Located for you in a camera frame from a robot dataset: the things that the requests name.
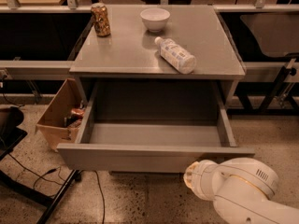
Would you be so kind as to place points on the gold patterned can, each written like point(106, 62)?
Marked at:
point(100, 19)

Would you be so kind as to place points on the red snack package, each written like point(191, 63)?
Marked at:
point(77, 113)

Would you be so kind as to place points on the grey drawer cabinet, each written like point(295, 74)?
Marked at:
point(131, 53)

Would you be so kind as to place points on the grey top drawer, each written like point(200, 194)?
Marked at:
point(152, 126)

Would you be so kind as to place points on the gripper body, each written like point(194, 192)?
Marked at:
point(196, 177)

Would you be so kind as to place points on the white ceramic bowl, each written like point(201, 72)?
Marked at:
point(155, 19)

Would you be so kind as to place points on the open cardboard box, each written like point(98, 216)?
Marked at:
point(56, 123)

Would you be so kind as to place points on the white plastic bottle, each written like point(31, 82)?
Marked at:
point(176, 55)

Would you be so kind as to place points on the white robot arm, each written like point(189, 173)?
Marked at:
point(241, 190)

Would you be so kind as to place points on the dark chair with frame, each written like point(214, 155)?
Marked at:
point(277, 37)

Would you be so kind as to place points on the metal bench rail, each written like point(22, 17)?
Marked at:
point(37, 70)

